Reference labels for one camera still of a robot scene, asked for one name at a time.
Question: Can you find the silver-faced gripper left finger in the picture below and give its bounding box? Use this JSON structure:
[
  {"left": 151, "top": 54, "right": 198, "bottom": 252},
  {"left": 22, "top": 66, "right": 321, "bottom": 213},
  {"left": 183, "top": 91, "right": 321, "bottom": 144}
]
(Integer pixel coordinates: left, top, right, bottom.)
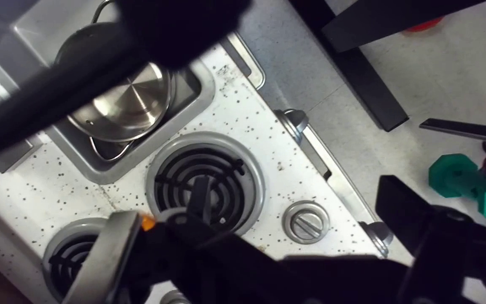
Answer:
[{"left": 61, "top": 209, "right": 146, "bottom": 304}]

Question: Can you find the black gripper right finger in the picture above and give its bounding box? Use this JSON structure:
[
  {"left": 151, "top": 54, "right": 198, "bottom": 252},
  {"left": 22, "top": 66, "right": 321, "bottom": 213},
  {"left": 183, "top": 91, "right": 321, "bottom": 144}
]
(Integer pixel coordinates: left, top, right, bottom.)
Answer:
[{"left": 164, "top": 174, "right": 240, "bottom": 250}]

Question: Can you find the small orange object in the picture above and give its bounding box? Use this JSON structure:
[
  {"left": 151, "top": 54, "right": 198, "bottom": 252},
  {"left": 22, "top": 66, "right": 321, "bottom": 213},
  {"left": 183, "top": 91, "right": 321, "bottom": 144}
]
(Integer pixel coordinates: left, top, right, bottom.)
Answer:
[{"left": 139, "top": 211, "right": 159, "bottom": 233}]

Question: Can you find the grey toy sink basin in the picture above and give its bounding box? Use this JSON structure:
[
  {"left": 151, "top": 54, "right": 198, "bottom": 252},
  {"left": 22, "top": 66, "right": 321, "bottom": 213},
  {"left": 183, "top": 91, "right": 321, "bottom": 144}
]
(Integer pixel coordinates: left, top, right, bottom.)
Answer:
[{"left": 12, "top": 0, "right": 218, "bottom": 186}]

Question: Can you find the stainless steel pot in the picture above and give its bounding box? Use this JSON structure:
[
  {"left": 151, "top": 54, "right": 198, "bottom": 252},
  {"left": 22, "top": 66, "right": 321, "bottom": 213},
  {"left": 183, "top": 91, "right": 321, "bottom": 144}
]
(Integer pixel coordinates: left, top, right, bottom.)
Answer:
[{"left": 54, "top": 22, "right": 178, "bottom": 165}]

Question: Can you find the flat red floor object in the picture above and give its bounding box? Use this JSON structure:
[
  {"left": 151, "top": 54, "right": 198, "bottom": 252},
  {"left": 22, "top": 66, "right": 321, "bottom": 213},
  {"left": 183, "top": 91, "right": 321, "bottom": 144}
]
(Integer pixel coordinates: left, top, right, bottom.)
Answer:
[{"left": 402, "top": 15, "right": 448, "bottom": 35}]

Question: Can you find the black coil stove burner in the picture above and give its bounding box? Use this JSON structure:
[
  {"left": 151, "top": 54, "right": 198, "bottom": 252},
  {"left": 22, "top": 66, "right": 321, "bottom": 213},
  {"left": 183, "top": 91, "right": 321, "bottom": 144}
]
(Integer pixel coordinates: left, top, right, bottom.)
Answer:
[
  {"left": 146, "top": 132, "right": 267, "bottom": 238},
  {"left": 43, "top": 218, "right": 110, "bottom": 302}
]

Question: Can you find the wooden toy kitchen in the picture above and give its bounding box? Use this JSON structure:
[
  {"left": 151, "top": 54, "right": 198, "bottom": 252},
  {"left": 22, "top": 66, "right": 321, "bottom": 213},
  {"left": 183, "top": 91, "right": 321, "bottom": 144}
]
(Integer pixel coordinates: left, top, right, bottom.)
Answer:
[{"left": 0, "top": 0, "right": 419, "bottom": 304}]

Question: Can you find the silver stove knob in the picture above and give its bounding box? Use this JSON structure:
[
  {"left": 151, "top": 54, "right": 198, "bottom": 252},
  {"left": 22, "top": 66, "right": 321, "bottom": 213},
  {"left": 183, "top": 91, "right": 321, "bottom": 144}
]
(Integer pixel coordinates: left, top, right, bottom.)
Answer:
[{"left": 281, "top": 199, "right": 335, "bottom": 247}]

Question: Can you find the black metal stand leg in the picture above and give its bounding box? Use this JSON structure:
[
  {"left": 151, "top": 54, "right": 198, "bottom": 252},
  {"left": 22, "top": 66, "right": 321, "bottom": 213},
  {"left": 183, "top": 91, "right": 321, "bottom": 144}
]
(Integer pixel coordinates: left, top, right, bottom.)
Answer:
[{"left": 291, "top": 0, "right": 486, "bottom": 133}]

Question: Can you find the green hex dumbbell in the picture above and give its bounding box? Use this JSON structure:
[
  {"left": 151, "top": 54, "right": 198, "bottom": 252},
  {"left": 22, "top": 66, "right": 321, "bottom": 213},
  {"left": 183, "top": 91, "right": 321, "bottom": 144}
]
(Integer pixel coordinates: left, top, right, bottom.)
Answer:
[{"left": 427, "top": 154, "right": 486, "bottom": 226}]

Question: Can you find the black flat floor tool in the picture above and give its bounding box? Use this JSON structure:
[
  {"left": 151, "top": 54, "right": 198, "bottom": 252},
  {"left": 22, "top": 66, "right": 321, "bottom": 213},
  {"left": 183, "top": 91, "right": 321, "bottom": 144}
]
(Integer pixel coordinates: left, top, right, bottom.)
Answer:
[{"left": 419, "top": 117, "right": 486, "bottom": 142}]

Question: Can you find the silver bolted oven handle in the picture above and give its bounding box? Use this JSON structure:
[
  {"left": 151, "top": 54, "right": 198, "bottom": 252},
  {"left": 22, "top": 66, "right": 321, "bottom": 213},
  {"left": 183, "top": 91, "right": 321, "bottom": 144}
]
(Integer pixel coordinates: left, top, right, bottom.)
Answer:
[{"left": 274, "top": 106, "right": 397, "bottom": 258}]

